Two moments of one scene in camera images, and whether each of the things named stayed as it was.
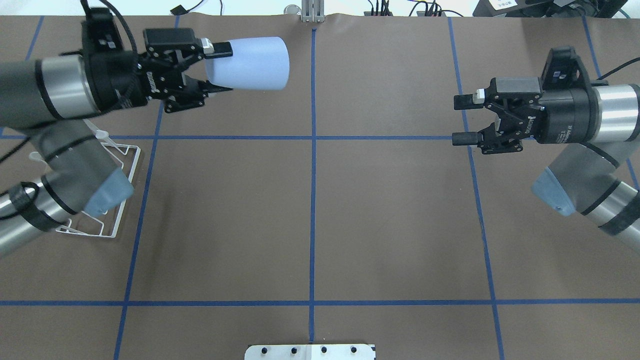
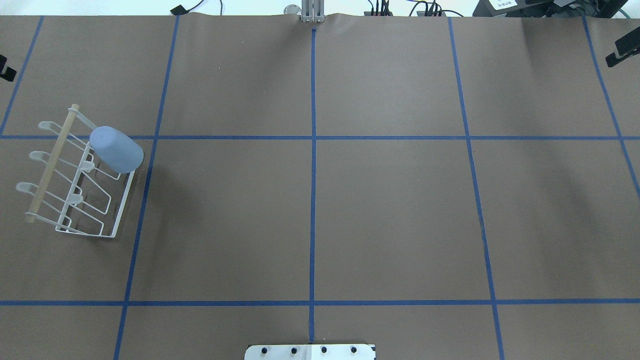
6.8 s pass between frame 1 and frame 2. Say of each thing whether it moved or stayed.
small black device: stayed
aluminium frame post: stayed
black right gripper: moved
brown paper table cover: stayed
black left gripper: moved
